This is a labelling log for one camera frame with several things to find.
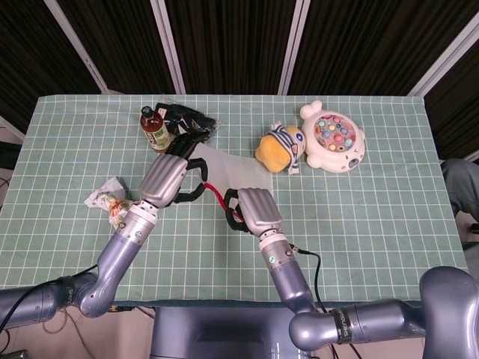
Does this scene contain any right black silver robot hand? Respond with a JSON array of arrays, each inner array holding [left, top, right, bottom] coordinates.
[[223, 188, 284, 237]]

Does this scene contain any brown tea drink bottle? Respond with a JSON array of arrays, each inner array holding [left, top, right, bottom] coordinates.
[[140, 105, 173, 153]]

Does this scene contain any black pleated curtain panel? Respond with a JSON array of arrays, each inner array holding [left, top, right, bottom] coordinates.
[[0, 0, 102, 126], [287, 0, 479, 96], [164, 0, 299, 95], [52, 0, 177, 95], [424, 43, 479, 162]]

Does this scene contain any white seal fishing game toy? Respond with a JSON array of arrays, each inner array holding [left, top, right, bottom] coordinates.
[[300, 99, 367, 174]]

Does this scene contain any blue-grey robot torso base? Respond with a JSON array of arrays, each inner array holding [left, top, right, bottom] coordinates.
[[149, 306, 302, 359]]

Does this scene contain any yellow plush toy striped hat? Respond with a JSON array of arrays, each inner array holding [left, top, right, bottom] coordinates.
[[254, 121, 308, 176]]

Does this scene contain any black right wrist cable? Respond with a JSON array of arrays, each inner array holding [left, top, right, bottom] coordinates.
[[290, 245, 329, 313]]

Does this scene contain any person leg in dark trousers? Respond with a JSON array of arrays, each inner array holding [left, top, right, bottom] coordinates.
[[440, 159, 479, 218]]

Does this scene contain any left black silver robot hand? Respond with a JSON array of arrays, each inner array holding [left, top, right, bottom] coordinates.
[[138, 130, 210, 209]]

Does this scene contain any beige floor cable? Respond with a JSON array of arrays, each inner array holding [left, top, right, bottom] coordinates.
[[42, 310, 85, 337]]

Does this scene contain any white frame post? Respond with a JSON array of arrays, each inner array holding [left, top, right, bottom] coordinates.
[[42, 0, 112, 95], [407, 13, 479, 98], [277, 0, 312, 95], [149, 0, 187, 95]]

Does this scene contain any green white checked tablecloth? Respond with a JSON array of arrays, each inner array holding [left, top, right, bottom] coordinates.
[[7, 93, 471, 310]]

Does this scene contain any clear zipper pouch red trim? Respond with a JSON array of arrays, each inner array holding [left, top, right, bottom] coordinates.
[[189, 144, 274, 222]]

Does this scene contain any crumpled nut snack packet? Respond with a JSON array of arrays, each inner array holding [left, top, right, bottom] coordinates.
[[84, 177, 135, 229]]

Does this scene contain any black packaged item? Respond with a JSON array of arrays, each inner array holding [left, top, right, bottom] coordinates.
[[155, 102, 218, 145]]

